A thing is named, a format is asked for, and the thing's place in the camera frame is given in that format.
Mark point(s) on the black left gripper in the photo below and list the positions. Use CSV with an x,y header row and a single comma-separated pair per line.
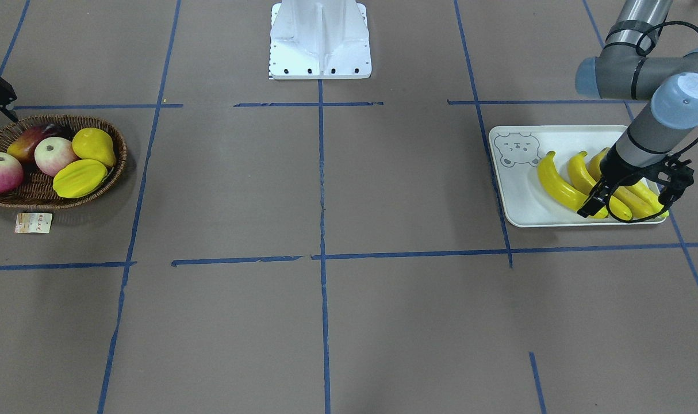
x,y
616,168

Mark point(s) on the bright yellow-green banana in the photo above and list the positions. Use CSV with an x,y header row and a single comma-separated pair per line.
x,y
651,195

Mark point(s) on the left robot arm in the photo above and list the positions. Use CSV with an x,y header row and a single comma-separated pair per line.
x,y
624,69

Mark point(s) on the dark red mango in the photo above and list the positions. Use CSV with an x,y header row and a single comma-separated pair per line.
x,y
23,147

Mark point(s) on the white bear tray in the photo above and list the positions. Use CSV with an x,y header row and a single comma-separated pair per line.
x,y
516,151

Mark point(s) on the yellow pear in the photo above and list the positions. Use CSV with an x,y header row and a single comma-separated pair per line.
x,y
79,179
95,144

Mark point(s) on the paper price tag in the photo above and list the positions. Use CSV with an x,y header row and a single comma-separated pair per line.
x,y
33,223

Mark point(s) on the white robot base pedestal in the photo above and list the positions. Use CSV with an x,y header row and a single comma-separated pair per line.
x,y
319,40

